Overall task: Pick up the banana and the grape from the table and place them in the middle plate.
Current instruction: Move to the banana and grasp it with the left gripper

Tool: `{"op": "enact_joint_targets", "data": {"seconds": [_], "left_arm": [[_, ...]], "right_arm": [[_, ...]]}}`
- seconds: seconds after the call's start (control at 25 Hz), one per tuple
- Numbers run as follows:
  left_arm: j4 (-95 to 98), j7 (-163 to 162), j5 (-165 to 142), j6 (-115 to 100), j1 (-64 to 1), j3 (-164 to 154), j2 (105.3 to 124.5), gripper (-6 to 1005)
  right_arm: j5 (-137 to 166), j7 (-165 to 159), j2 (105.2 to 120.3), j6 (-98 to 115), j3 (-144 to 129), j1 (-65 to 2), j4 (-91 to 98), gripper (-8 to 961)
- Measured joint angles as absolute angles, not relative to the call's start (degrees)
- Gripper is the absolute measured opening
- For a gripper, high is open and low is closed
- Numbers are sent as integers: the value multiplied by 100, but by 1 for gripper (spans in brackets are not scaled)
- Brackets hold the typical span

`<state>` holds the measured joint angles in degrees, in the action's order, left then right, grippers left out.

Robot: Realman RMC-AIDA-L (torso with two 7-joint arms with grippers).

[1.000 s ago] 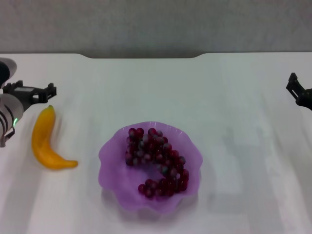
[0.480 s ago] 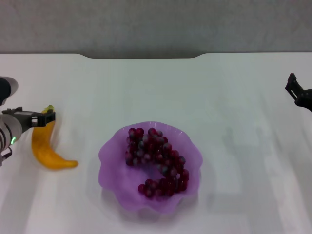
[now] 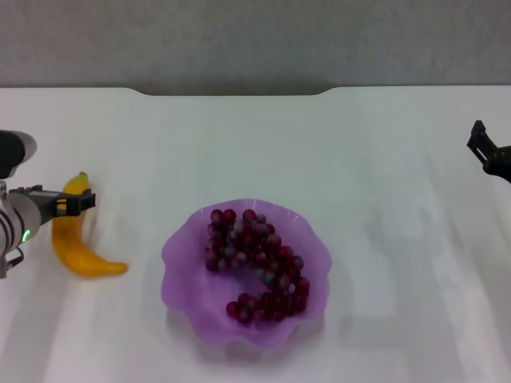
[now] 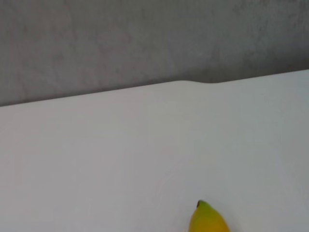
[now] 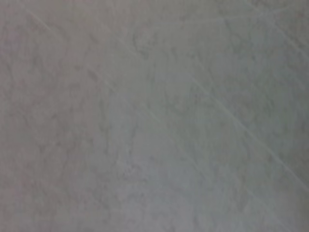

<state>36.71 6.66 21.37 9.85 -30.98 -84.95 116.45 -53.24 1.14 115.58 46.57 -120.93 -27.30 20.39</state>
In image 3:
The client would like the yellow banana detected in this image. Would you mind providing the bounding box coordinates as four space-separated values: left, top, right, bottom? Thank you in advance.
51 171 129 277

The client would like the dark red grape bunch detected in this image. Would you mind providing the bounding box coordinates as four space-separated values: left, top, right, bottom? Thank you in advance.
204 207 311 324

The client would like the purple wavy-edged plastic plate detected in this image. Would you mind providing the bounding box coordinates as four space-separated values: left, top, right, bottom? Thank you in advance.
160 197 333 354

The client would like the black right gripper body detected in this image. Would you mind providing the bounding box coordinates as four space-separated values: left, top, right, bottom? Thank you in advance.
481 144 511 180

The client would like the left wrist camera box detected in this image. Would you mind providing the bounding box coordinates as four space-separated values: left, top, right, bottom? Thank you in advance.
0 129 38 180

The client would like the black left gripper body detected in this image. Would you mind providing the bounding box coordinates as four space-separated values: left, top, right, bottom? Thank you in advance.
26 184 68 225

